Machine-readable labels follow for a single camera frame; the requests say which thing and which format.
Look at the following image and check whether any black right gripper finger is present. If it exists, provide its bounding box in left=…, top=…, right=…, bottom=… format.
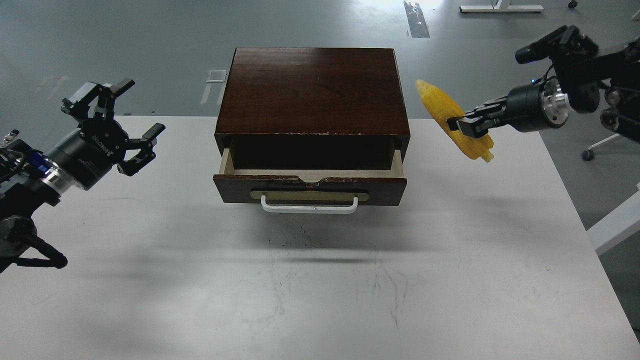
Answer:
left=446, top=111, right=511, bottom=139
left=464, top=97, right=508, bottom=118

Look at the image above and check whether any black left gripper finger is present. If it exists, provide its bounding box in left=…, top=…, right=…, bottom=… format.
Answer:
left=117, top=123, right=166, bottom=177
left=61, top=79, right=136, bottom=123

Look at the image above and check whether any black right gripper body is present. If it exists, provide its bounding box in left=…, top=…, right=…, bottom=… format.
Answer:
left=503, top=82, right=563, bottom=133

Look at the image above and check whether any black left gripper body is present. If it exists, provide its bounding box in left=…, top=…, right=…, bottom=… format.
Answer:
left=47, top=120, right=128, bottom=191

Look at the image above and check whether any yellow toy corn cob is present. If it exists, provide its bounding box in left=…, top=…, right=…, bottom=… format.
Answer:
left=414, top=79, right=494, bottom=163

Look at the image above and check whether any dark wooden top drawer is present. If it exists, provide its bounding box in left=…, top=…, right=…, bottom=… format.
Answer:
left=212, top=149, right=408, bottom=207

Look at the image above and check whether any white drawer handle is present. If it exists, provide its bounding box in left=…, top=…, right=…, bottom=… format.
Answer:
left=260, top=194, right=359, bottom=215

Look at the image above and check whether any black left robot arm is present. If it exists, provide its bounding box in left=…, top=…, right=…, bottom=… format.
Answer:
left=0, top=78, right=165, bottom=271

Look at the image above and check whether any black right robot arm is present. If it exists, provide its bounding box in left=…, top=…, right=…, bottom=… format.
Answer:
left=445, top=25, right=640, bottom=142

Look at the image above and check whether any dark wooden drawer cabinet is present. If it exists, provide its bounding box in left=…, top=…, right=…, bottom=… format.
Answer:
left=214, top=47, right=410, bottom=170

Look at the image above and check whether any white rolling chair base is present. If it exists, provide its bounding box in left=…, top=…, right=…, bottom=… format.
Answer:
left=580, top=133, right=621, bottom=161

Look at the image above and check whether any white desk leg base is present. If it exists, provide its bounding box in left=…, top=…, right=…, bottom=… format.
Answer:
left=459, top=0, right=545, bottom=14

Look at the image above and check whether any grey floor tape strip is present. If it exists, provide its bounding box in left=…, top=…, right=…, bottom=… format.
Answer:
left=403, top=0, right=430, bottom=39

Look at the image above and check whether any white side table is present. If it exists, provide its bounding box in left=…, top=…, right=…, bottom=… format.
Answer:
left=586, top=191, right=640, bottom=256

